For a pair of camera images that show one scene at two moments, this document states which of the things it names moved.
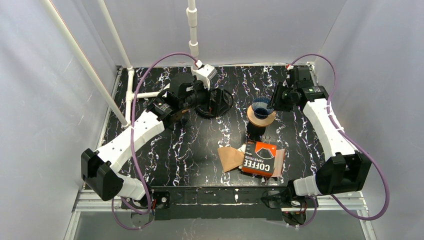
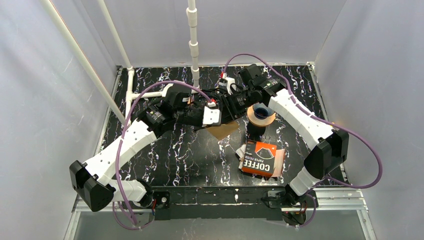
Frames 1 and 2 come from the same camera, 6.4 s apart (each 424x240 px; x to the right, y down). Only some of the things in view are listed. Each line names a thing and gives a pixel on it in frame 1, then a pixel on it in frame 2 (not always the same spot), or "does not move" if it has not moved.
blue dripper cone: [259, 106] does not move
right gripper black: [276, 99] → [228, 108]
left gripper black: [213, 100] → [199, 112]
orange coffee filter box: [259, 158] does not move
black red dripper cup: [255, 132] does not move
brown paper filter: [230, 158] → [221, 131]
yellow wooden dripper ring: [268, 121] does not move
